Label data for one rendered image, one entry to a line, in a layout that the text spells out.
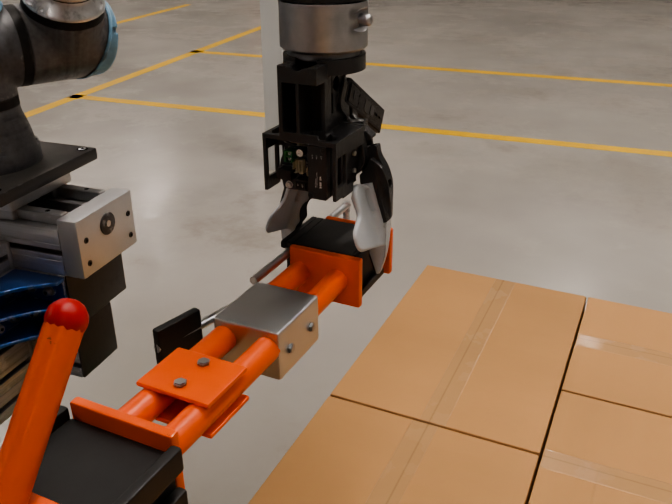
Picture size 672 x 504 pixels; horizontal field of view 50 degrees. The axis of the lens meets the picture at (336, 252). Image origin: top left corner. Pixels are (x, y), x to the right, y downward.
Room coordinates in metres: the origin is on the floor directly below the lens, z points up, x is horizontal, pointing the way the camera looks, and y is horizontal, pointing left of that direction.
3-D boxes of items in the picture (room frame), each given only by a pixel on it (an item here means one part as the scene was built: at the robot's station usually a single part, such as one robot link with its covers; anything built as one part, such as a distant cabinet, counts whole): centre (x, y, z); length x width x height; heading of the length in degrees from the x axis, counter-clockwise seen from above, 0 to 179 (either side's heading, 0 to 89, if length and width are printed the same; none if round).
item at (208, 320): (0.62, 0.06, 1.07); 0.31 x 0.03 x 0.05; 154
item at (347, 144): (0.63, 0.01, 1.22); 0.09 x 0.08 x 0.12; 154
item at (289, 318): (0.52, 0.06, 1.07); 0.07 x 0.07 x 0.04; 64
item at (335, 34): (0.63, 0.01, 1.30); 0.08 x 0.08 x 0.05
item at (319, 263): (0.64, -0.01, 1.08); 0.08 x 0.07 x 0.05; 154
